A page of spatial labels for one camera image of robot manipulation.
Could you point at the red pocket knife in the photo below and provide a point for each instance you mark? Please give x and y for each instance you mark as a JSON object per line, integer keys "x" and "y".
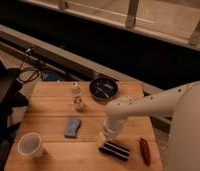
{"x": 145, "y": 151}

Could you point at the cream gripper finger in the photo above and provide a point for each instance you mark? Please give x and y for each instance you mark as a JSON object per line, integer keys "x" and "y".
{"x": 101, "y": 139}

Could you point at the black round bowl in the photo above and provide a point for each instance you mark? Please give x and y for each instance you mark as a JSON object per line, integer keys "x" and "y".
{"x": 103, "y": 88}

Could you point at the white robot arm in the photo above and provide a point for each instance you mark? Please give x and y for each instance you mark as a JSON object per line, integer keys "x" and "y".
{"x": 169, "y": 103}

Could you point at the small clear plastic bottle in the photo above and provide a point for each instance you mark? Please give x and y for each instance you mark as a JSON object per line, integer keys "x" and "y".
{"x": 77, "y": 97}

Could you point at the black equipment at left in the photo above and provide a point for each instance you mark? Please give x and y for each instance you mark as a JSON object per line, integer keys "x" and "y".
{"x": 10, "y": 97}

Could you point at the black white striped eraser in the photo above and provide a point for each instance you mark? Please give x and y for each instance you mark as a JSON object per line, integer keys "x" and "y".
{"x": 115, "y": 150}

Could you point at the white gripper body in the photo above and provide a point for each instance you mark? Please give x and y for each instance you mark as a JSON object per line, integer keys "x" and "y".
{"x": 112, "y": 128}

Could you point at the blue sponge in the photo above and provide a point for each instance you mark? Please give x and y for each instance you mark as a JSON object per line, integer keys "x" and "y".
{"x": 72, "y": 126}

